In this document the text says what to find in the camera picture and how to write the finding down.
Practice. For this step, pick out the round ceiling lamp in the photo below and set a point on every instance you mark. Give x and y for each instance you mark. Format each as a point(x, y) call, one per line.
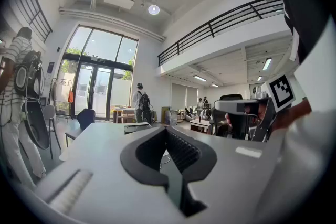
point(153, 9)

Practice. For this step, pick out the long black mezzanine railing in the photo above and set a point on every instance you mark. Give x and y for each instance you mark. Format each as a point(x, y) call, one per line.
point(211, 30)

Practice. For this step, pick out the orange bag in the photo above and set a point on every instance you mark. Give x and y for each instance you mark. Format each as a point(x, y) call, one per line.
point(71, 97)

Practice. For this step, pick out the white ceiling pipes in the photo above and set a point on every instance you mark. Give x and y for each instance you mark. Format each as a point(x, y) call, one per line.
point(105, 18)

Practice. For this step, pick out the dark blue chair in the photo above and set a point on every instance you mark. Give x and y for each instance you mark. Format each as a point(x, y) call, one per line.
point(85, 118)

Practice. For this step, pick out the short black balcony railing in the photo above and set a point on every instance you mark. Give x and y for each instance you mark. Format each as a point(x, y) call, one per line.
point(39, 0)

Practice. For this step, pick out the glass entrance doors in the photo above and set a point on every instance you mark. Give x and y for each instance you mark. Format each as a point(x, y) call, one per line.
point(102, 44)

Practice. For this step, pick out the ceiling tube light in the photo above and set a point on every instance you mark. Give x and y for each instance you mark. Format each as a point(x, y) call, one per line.
point(199, 78)
point(267, 63)

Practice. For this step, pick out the person's right hand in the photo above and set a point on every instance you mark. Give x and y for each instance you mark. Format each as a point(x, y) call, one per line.
point(229, 120)

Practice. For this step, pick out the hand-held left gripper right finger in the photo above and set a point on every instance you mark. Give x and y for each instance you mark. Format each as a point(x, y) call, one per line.
point(231, 178)

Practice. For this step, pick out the metal clothes rack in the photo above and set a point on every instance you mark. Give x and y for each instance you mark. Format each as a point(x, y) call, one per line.
point(63, 83)

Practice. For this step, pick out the grey chair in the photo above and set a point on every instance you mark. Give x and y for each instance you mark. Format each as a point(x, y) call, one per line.
point(48, 112)

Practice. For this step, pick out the white side table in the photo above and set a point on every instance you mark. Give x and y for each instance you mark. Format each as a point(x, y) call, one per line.
point(123, 108)

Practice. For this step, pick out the blue wall poster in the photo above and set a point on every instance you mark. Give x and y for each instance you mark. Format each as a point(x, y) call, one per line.
point(51, 67)

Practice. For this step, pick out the person's right forearm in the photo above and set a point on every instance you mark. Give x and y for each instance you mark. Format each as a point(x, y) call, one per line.
point(294, 115)

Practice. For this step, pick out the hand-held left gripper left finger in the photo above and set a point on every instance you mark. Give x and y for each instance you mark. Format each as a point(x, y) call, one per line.
point(105, 165)

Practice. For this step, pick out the black backpack rig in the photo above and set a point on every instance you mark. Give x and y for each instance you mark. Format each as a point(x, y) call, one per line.
point(36, 126)
point(145, 105)

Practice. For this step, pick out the plastic-wrapped bundle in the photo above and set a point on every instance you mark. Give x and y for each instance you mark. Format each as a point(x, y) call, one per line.
point(172, 118)

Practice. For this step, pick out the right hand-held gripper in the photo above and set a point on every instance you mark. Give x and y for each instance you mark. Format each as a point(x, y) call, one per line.
point(279, 91)

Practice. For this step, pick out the wooden low table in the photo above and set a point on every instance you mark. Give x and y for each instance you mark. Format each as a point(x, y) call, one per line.
point(199, 124)

